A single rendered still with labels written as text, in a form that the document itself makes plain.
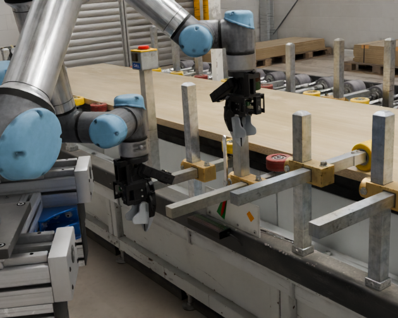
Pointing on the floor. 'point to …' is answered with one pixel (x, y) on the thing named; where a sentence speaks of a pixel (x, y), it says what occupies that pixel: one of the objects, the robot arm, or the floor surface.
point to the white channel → (214, 9)
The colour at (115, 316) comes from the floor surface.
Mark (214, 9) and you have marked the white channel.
